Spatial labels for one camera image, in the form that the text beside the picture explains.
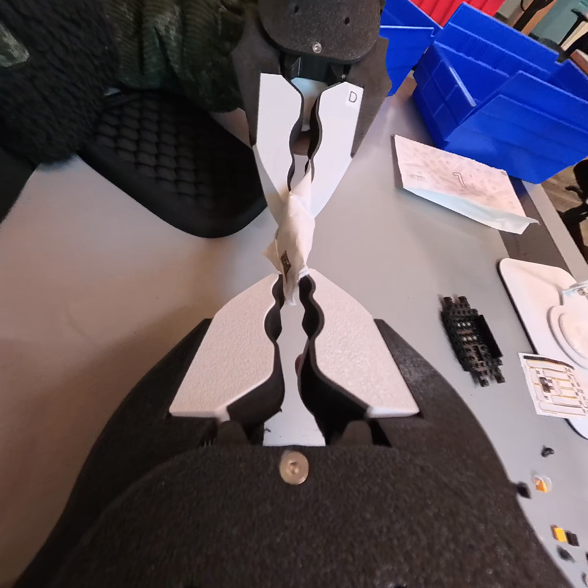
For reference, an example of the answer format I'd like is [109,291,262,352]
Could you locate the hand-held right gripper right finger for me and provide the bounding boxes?
[298,271,420,445]

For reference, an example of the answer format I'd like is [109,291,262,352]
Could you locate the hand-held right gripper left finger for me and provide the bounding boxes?
[168,274,285,432]

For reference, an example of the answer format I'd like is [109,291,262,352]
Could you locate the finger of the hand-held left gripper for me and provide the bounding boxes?
[251,73,305,217]
[304,82,365,220]

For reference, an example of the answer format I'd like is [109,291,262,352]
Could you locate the small white paper bag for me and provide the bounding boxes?
[263,175,316,307]

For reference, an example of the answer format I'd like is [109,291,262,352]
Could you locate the sticker sheet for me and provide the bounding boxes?
[518,352,588,419]

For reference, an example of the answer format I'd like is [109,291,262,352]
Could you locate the person's left forearm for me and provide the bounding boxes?
[106,0,250,114]

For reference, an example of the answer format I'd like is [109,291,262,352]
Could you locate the grey desk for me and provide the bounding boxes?
[0,69,588,588]

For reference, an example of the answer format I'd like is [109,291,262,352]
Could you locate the black toy chassis plate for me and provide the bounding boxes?
[439,295,506,388]

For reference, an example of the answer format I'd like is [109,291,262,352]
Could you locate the large flat white paper bag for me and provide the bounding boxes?
[393,134,539,235]

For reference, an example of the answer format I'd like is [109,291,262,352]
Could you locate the red ribbed plastic bin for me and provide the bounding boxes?
[410,0,506,27]

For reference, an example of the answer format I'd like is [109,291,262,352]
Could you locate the person's black clothing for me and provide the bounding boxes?
[0,0,118,221]

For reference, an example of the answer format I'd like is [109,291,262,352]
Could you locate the group of small toy pieces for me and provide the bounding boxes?
[514,443,588,567]

